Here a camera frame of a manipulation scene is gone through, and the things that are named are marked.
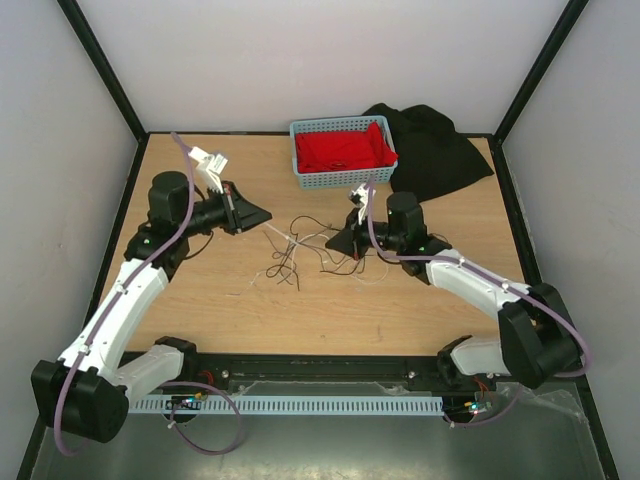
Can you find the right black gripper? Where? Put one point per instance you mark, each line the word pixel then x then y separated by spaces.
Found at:
pixel 350 240

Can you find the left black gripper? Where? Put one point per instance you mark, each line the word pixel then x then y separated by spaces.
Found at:
pixel 240 214

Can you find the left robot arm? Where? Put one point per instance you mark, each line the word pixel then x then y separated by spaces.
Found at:
pixel 88 390

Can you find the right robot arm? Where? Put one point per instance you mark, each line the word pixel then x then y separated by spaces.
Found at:
pixel 536 338

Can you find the blue perforated plastic basket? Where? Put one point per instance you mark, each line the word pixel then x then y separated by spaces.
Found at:
pixel 340 178

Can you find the red cloth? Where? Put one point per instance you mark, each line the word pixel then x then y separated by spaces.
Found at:
pixel 319 152

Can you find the black cloth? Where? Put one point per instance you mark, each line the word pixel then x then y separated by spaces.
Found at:
pixel 433 158

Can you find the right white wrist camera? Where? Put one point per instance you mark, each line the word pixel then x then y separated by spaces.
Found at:
pixel 360 197

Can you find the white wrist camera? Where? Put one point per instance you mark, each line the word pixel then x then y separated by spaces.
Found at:
pixel 210 167
pixel 360 197

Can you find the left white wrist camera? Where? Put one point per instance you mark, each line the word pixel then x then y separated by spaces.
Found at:
pixel 210 167

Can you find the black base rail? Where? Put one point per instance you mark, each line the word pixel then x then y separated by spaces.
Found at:
pixel 422 373

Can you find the grey slotted cable duct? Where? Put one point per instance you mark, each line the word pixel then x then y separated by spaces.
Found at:
pixel 421 406

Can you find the black metal frame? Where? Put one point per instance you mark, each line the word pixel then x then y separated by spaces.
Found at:
pixel 563 26

